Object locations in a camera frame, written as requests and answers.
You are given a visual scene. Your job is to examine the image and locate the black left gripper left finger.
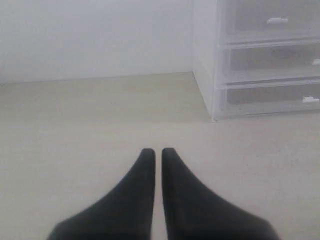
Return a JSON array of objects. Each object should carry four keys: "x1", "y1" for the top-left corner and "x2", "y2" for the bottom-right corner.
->
[{"x1": 48, "y1": 148, "x2": 156, "y2": 240}]

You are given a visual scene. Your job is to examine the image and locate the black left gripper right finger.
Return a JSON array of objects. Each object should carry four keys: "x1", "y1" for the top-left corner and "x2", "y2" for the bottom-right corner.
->
[{"x1": 161, "y1": 148, "x2": 279, "y2": 240}]

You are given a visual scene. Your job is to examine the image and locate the clear bottom wide drawer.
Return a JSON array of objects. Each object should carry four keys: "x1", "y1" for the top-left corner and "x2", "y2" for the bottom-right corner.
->
[{"x1": 215, "y1": 79, "x2": 320, "y2": 118}]

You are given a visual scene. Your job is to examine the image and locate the clear wide drawer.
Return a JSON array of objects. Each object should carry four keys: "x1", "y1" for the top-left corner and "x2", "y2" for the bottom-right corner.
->
[
  {"x1": 215, "y1": 79, "x2": 320, "y2": 118},
  {"x1": 220, "y1": 42, "x2": 320, "y2": 83}
]

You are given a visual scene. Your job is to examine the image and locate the white plastic drawer cabinet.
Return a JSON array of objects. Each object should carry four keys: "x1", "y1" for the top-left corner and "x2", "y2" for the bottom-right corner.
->
[{"x1": 193, "y1": 0, "x2": 320, "y2": 120}]

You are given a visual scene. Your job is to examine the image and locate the clear middle wide drawer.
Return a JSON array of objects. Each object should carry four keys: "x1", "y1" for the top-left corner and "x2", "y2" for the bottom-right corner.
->
[{"x1": 220, "y1": 42, "x2": 320, "y2": 83}]

